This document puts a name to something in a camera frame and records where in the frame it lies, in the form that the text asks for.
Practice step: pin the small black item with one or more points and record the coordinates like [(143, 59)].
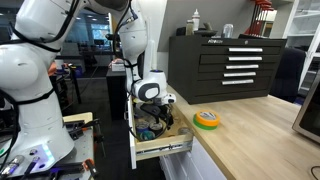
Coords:
[(181, 31)]

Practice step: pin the wooden drawer white front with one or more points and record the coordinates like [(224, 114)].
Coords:
[(156, 144)]

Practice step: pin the green tape roll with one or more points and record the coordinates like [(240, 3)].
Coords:
[(195, 122)]

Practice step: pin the black workbench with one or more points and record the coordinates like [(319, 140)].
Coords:
[(71, 78)]

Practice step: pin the black orange clamp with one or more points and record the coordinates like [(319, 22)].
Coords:
[(90, 165)]

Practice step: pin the white base cabinet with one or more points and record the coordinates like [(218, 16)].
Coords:
[(200, 166)]

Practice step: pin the teal tape roll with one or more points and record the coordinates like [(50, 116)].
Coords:
[(147, 135)]

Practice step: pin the blue tape roll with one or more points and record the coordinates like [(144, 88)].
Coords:
[(142, 126)]

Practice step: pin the clear tape roll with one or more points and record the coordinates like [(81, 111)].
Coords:
[(184, 131)]

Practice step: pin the white box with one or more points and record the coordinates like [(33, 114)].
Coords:
[(117, 66)]

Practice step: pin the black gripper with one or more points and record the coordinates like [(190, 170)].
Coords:
[(151, 109)]

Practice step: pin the black chair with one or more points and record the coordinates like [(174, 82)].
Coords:
[(288, 73)]

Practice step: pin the black bar clamp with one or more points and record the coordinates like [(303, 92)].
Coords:
[(80, 128)]

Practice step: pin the clear jar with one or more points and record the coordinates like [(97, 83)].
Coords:
[(227, 31)]

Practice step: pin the white squeeze bottle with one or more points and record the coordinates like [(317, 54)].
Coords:
[(196, 20)]

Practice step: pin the black red hanging clamp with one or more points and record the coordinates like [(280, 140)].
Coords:
[(98, 140)]

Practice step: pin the black masking tape roll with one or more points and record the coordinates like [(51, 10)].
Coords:
[(156, 128)]

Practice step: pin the black cabinet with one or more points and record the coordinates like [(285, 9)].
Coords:
[(116, 93)]

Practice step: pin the red bar clamp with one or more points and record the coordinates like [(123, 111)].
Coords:
[(252, 23), (265, 6)]

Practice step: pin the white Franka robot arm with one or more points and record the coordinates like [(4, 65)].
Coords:
[(26, 73)]

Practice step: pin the black tool chest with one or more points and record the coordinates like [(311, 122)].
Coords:
[(186, 66)]

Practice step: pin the white shelving unit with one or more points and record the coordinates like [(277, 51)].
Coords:
[(301, 20)]

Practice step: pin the robot mounting table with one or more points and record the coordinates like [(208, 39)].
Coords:
[(85, 146)]

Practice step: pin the orange tape roll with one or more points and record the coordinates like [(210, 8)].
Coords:
[(208, 123)]

